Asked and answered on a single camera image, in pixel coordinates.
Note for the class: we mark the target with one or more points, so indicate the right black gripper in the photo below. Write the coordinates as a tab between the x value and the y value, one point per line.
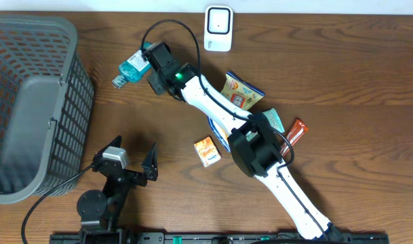
154	85

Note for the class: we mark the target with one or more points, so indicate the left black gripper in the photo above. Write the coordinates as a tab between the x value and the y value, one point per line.
148	168

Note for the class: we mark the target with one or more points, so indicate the teal mouthwash bottle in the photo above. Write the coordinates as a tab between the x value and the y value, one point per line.
131	70

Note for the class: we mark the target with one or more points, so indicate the small orange tissue pack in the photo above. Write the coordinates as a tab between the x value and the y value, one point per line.
207	151

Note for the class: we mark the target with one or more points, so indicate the yellow snack bag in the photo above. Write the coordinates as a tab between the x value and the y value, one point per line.
242	94

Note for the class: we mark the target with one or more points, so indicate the light green wet wipes pack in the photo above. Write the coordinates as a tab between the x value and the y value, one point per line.
269	117

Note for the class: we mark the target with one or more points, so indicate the orange snack bar wrapper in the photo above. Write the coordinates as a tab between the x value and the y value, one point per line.
297	131

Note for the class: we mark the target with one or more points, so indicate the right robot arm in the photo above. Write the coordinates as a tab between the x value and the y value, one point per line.
252	141

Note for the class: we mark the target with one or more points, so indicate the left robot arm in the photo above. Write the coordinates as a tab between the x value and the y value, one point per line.
100	209

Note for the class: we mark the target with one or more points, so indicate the white barcode scanner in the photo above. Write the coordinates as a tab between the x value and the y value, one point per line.
218	28

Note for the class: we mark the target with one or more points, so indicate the grey plastic shopping basket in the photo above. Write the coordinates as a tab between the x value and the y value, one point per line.
46	101

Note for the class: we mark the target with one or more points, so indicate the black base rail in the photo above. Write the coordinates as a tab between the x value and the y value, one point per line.
161	238

